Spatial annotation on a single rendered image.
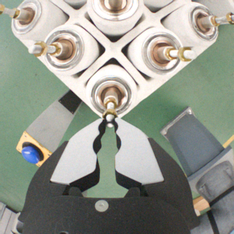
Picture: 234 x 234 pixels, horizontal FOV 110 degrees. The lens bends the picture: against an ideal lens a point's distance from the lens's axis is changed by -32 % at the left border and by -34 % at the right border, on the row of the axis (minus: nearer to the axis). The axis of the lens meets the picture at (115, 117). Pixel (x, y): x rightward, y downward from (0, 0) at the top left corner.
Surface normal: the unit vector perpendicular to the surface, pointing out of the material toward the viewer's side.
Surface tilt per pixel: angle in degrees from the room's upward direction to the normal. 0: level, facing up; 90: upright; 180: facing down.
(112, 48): 0
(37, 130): 90
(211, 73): 0
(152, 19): 0
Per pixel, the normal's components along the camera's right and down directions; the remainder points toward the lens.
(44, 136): 0.74, -0.59
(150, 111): 0.01, 0.48
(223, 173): -0.34, -0.63
